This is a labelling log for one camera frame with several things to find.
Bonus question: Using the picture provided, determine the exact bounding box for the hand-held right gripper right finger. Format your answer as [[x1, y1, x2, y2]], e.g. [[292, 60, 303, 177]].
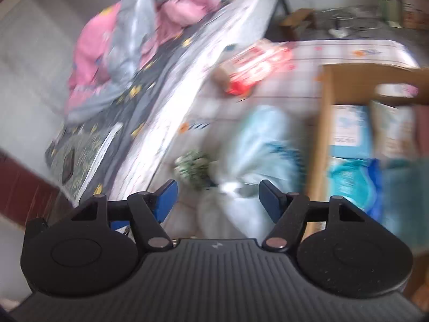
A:
[[260, 179, 367, 251]]

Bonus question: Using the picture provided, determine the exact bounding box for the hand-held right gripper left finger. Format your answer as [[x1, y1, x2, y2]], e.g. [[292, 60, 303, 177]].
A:
[[70, 179, 179, 251]]

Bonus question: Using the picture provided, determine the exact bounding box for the blue and white pad packet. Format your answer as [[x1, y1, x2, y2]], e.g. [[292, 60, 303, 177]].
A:
[[327, 158, 383, 216]]

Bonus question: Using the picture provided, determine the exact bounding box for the large cardboard box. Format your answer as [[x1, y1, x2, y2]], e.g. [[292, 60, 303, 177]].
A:
[[314, 63, 429, 304]]

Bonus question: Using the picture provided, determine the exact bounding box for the white cloth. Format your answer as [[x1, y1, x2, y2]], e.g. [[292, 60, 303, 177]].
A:
[[197, 180, 269, 239]]

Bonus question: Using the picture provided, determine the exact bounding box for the green floral cloth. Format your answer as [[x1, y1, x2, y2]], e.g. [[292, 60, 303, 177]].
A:
[[174, 150, 216, 190]]

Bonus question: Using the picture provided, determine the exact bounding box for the white translucent plastic bag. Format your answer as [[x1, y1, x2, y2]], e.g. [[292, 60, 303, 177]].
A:
[[231, 105, 303, 192]]

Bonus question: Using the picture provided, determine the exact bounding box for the pale blue packet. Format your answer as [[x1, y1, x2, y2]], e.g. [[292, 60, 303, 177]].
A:
[[331, 105, 373, 158]]

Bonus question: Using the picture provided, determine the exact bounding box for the grey blanket with fleece lining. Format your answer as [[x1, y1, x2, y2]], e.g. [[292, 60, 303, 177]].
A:
[[45, 0, 279, 206]]

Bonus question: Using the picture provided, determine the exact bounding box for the red tissue packet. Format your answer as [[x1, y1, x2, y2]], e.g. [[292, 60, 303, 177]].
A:
[[214, 38, 296, 96]]

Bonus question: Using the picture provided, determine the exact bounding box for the red-brown wooden cabinet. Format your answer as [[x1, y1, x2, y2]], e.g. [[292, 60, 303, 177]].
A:
[[0, 149, 76, 227]]

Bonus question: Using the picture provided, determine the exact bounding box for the white printed packet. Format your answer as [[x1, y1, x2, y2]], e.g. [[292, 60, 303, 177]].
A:
[[369, 101, 418, 159]]

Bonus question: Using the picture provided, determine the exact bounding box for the pink and grey floral quilt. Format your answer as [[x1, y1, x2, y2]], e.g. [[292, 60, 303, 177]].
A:
[[65, 0, 222, 122]]

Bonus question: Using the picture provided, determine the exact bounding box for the small brown cardboard box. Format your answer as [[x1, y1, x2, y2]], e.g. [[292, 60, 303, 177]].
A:
[[279, 8, 316, 38]]

